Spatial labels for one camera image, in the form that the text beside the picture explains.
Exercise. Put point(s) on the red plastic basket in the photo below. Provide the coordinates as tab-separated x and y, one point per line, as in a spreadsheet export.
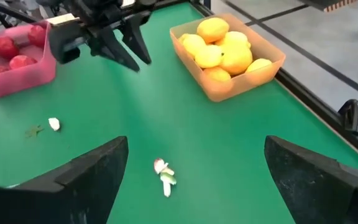
17	79

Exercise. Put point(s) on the yellow toy lemon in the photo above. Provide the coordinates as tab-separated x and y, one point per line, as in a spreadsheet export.
235	38
193	43
258	64
208	56

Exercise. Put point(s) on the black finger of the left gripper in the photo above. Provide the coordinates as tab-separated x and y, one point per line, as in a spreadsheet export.
137	40
117	49

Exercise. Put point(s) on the red and white toy vegetable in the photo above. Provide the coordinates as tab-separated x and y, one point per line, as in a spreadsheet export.
54	124

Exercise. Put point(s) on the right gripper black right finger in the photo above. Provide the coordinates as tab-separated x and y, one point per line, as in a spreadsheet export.
322	193

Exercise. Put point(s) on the green table mat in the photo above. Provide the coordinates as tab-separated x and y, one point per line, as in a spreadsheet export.
135	109

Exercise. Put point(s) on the orange plastic basket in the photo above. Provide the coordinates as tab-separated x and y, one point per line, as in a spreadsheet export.
244	84

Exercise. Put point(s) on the small green toy vegetable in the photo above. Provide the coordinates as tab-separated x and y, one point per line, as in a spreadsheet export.
168	179

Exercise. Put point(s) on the green toy leaf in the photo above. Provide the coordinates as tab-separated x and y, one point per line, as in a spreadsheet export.
33	130

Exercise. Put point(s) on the large orange toy fruit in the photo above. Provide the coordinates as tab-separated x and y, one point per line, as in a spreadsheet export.
236	59

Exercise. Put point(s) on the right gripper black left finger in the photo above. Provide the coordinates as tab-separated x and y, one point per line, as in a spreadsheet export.
73	193

